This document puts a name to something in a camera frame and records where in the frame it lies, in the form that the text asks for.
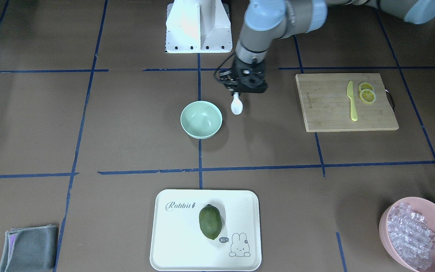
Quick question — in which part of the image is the bamboo cutting board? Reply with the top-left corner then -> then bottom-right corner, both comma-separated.
295,73 -> 399,132

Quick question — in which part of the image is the yellow lemon slice lower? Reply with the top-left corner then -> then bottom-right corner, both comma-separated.
359,88 -> 376,104

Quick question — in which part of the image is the pink bowl of ice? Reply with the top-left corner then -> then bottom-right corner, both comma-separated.
378,197 -> 435,272

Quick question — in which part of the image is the white pillar with base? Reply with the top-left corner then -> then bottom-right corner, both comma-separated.
165,0 -> 233,54

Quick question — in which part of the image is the yellow lemon slice upper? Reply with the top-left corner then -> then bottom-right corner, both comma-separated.
358,82 -> 375,91

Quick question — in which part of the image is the mint green bowl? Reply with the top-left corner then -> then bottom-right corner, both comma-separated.
180,100 -> 223,139

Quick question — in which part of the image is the yellow plastic knife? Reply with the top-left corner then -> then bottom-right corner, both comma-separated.
347,80 -> 358,122

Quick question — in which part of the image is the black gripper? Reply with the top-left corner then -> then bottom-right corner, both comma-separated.
228,57 -> 268,94

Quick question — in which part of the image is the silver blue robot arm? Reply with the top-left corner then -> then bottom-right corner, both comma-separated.
216,0 -> 435,95

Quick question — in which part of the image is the cream rabbit tray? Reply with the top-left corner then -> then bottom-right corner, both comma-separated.
150,189 -> 262,272

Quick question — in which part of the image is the grey folded cloth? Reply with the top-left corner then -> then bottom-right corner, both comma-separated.
0,224 -> 59,272

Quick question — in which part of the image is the green lime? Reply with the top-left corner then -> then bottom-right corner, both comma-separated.
199,204 -> 222,240

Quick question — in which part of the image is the white plastic spoon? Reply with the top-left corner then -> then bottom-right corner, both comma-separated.
231,92 -> 244,115

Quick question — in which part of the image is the yellow lemon slice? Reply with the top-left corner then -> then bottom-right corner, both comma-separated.
358,82 -> 375,91
359,88 -> 376,104

